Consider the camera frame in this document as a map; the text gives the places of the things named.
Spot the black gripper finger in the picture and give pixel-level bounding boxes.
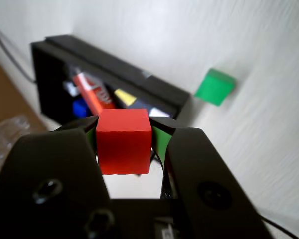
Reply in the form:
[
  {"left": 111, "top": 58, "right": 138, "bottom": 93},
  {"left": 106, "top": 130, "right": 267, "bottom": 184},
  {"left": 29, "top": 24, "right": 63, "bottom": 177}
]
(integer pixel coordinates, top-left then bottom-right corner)
[
  {"left": 0, "top": 116, "right": 115, "bottom": 239},
  {"left": 149, "top": 117, "right": 276, "bottom": 239}
]

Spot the red cube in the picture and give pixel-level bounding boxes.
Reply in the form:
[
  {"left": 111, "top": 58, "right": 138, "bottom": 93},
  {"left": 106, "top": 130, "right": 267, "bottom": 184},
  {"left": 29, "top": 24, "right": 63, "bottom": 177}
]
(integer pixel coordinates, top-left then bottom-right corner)
[{"left": 96, "top": 109, "right": 152, "bottom": 175}]

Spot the green cube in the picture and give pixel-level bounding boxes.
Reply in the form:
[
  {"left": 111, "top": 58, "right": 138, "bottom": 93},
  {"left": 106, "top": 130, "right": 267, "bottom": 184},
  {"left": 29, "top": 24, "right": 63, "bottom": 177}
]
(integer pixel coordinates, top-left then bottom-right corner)
[{"left": 194, "top": 68, "right": 237, "bottom": 107}]

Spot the yellow cube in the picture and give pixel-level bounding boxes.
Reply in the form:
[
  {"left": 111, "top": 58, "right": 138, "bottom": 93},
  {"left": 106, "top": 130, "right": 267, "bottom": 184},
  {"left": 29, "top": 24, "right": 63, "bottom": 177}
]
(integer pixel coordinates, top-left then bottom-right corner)
[{"left": 114, "top": 89, "right": 137, "bottom": 107}]

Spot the black cardboard box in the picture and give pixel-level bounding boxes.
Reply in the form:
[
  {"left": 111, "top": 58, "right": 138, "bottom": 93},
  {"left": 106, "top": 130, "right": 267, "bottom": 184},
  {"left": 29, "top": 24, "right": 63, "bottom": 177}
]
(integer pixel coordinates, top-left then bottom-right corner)
[{"left": 31, "top": 34, "right": 191, "bottom": 125}]

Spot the blue cube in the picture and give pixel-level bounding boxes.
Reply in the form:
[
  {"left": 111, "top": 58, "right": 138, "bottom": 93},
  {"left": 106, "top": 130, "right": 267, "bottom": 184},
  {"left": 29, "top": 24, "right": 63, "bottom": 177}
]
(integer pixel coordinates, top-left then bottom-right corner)
[{"left": 73, "top": 99, "right": 90, "bottom": 118}]

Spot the orange red block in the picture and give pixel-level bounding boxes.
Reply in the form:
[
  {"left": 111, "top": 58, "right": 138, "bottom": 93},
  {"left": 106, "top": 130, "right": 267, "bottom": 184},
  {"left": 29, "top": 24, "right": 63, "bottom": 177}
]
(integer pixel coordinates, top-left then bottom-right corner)
[{"left": 63, "top": 71, "right": 115, "bottom": 115}]

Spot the black power cable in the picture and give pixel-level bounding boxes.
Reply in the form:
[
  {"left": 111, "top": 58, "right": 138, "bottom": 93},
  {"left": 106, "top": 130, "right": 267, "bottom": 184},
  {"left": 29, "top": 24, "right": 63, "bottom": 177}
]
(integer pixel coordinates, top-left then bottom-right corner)
[{"left": 0, "top": 26, "right": 37, "bottom": 83}]

